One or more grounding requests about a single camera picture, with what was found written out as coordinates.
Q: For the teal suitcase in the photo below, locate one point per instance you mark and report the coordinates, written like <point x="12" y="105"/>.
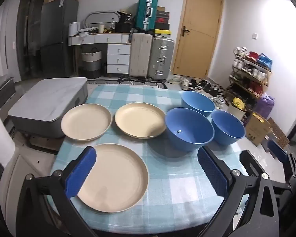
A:
<point x="145" y="12"/>

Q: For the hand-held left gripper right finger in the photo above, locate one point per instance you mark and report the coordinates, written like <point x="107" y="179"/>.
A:
<point x="212" y="172"/>

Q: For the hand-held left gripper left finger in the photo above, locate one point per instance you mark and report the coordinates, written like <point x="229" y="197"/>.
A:
<point x="80" y="175"/>

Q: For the black bag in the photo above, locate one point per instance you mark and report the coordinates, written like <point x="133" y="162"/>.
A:
<point x="124" y="22"/>

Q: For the purple bag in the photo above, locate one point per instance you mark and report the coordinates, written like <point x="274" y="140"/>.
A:
<point x="267" y="105"/>

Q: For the oval mirror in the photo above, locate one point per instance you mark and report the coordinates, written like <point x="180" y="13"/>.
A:
<point x="101" y="17"/>

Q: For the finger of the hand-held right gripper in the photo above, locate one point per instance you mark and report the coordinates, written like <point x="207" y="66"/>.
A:
<point x="277" y="150"/>
<point x="250" y="163"/>

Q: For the white light switch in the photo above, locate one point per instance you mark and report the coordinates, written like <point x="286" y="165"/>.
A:
<point x="254" y="36"/>

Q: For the teal checked tablecloth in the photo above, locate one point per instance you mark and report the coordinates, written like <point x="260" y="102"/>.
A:
<point x="172" y="177"/>

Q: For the dark grey refrigerator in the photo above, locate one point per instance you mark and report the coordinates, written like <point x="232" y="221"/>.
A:
<point x="59" y="34"/>

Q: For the beige plate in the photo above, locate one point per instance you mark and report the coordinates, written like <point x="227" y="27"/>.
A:
<point x="140" y="119"/>
<point x="118" y="177"/>
<point x="86" y="123"/>

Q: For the beige suitcase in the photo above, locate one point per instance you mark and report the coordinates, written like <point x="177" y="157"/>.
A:
<point x="140" y="54"/>

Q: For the printed cardboard box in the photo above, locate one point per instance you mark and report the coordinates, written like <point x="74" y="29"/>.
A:
<point x="257" y="129"/>

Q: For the wooden door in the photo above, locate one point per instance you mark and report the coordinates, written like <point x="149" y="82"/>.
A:
<point x="199" y="29"/>

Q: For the yellow shoe box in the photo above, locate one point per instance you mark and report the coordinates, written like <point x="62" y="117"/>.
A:
<point x="163" y="32"/>

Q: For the grey marble coffee table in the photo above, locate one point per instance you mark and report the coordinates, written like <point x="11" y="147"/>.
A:
<point x="46" y="98"/>

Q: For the white box with yellow bag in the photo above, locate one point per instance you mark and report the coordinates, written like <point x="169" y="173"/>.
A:
<point x="236" y="108"/>

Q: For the grey woven laundry basket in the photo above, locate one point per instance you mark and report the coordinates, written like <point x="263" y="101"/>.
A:
<point x="91" y="63"/>

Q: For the flat brown cardboard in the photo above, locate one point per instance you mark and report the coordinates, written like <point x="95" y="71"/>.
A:
<point x="278" y="132"/>

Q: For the stack of black shoe boxes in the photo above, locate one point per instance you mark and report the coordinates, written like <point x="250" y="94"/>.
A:
<point x="162" y="17"/>

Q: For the shoe rack with shoes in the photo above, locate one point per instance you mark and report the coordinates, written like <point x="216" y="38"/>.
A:
<point x="249" y="74"/>

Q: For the silver suitcase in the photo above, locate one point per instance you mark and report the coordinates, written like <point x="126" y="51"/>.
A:
<point x="160" y="59"/>

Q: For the pile of shoes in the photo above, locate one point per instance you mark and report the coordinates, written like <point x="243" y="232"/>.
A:
<point x="197" y="84"/>

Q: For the white canister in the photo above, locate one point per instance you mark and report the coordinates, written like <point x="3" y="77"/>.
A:
<point x="74" y="29"/>

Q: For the white vanity desk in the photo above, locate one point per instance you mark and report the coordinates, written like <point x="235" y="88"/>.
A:
<point x="117" y="54"/>

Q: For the blue bowl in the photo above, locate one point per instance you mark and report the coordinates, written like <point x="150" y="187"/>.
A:
<point x="199" y="101"/>
<point x="228" y="128"/>
<point x="187" y="128"/>

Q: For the white chair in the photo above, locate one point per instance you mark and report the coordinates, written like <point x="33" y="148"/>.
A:
<point x="5" y="143"/>

